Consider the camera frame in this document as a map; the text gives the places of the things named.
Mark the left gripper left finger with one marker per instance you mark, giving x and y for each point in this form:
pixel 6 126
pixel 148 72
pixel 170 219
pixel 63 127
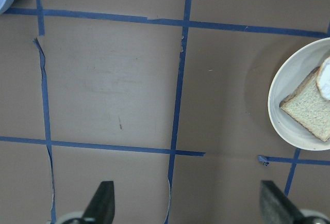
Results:
pixel 101 207

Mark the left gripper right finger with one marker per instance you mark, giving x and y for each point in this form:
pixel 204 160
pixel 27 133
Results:
pixel 275 207

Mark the white round plate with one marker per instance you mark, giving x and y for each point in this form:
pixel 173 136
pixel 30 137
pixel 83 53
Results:
pixel 285 81

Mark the bread slice on plate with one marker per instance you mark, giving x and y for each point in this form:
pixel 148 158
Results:
pixel 308 108

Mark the fried egg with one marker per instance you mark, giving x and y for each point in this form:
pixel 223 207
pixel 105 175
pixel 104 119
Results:
pixel 322 80

